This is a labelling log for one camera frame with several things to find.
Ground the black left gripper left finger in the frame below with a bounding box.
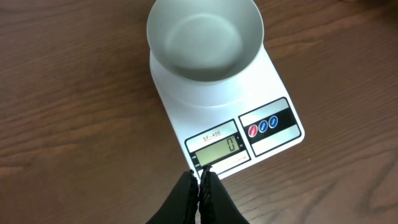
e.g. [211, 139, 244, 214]
[146, 170, 199, 224]

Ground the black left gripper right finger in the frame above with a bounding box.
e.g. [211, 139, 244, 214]
[199, 165, 249, 224]

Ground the white digital kitchen scale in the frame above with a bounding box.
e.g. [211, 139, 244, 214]
[150, 48, 305, 179]

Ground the white round bowl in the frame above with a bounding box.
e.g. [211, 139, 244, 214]
[147, 0, 264, 82]

